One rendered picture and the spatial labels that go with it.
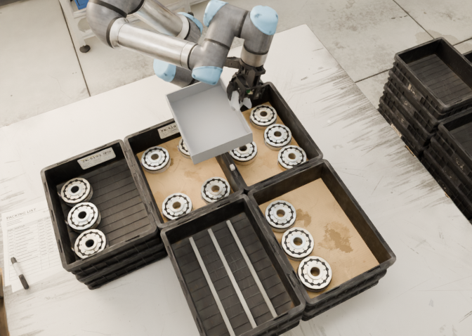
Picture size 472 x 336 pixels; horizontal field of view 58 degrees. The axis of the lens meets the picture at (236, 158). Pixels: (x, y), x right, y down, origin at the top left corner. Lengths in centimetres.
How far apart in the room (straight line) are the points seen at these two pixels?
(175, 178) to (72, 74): 189
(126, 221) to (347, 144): 92
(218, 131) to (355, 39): 210
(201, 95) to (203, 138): 18
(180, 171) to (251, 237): 36
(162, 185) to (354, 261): 70
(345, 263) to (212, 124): 61
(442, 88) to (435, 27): 120
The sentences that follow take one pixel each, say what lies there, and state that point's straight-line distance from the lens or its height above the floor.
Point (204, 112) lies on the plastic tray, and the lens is 142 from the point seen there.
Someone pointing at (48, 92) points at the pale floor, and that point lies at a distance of 325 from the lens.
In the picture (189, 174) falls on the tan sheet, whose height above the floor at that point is 83.
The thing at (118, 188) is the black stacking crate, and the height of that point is 83.
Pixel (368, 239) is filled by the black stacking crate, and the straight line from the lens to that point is 141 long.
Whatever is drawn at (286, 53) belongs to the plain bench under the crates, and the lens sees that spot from 211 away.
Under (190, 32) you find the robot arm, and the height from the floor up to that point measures 107.
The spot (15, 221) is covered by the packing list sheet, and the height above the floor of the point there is 70.
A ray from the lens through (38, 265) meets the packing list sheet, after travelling 171.
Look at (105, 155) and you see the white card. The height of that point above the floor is 89.
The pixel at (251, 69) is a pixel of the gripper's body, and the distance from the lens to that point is 123.
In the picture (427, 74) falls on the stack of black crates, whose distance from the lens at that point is 245.
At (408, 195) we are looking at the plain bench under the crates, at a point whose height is 70.
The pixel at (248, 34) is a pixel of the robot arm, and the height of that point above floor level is 137.
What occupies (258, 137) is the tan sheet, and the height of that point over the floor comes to 83.
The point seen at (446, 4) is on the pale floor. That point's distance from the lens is 379.
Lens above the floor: 213
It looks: 57 degrees down
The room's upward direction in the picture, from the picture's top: 5 degrees counter-clockwise
